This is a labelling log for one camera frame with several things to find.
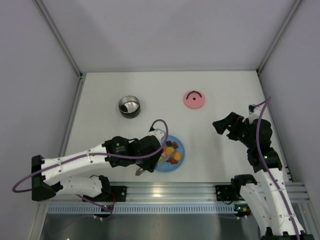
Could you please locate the dark round chocolate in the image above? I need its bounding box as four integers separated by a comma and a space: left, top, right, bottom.
165, 141, 173, 147

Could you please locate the tan round cracker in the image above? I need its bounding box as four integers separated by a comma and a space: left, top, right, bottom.
164, 147, 175, 156

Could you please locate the brown square chocolate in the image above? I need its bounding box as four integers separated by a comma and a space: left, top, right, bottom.
172, 142, 179, 149

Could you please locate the black sandwich cookie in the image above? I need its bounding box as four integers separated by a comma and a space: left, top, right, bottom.
120, 105, 128, 113

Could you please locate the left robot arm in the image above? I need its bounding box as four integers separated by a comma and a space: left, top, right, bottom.
31, 128, 166, 202

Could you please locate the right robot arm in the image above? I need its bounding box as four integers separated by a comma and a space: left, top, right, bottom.
212, 112, 314, 240

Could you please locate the blue plate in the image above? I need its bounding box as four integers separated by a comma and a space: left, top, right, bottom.
155, 135, 185, 173

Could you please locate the red chicken wing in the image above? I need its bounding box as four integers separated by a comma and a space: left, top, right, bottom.
166, 159, 179, 165

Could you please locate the yellow swirl cookie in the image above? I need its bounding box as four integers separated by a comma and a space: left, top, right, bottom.
173, 152, 182, 161

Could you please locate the pink round lid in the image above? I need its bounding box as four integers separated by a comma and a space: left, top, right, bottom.
182, 90, 206, 110

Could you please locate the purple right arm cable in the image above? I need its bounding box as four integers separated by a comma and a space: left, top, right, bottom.
251, 96, 302, 240

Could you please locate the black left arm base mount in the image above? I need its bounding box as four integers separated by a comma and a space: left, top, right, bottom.
82, 185, 127, 203

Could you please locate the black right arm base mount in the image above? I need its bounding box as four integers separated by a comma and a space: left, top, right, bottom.
215, 184, 242, 204

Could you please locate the white slotted cable duct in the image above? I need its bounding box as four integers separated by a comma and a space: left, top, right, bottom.
47, 203, 240, 215

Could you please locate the aluminium frame rail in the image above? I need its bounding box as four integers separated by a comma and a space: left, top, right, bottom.
37, 181, 311, 204

